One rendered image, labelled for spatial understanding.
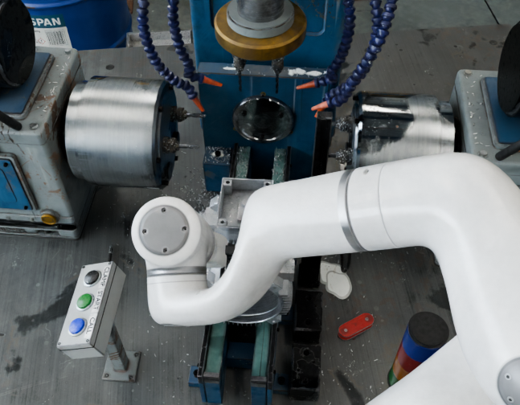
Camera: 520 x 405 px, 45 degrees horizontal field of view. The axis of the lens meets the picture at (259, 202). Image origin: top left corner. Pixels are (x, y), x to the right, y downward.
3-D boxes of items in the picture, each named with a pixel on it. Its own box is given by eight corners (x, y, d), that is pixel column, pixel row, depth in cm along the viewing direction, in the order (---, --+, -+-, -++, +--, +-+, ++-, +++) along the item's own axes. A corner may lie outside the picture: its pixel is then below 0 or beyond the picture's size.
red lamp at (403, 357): (396, 338, 101) (400, 325, 98) (433, 341, 101) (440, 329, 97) (398, 374, 97) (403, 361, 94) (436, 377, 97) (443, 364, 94)
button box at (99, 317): (96, 278, 122) (80, 263, 118) (127, 274, 120) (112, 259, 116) (71, 360, 111) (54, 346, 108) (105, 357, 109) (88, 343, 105)
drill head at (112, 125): (58, 128, 162) (30, 49, 142) (197, 137, 160) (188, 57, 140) (26, 202, 146) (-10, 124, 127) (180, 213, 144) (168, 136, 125)
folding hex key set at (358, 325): (342, 343, 136) (343, 339, 134) (334, 331, 137) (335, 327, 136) (375, 325, 138) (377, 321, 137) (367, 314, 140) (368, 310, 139)
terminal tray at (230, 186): (222, 200, 126) (220, 177, 120) (275, 203, 125) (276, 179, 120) (215, 249, 118) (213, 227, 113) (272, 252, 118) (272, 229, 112)
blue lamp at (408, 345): (400, 325, 98) (406, 311, 94) (440, 329, 97) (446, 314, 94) (403, 361, 94) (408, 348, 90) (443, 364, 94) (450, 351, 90)
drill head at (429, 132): (313, 144, 158) (321, 64, 139) (477, 153, 155) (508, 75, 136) (309, 222, 142) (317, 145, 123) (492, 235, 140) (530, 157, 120)
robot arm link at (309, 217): (391, 316, 69) (179, 325, 85) (377, 173, 71) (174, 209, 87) (356, 320, 61) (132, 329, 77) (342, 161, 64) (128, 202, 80)
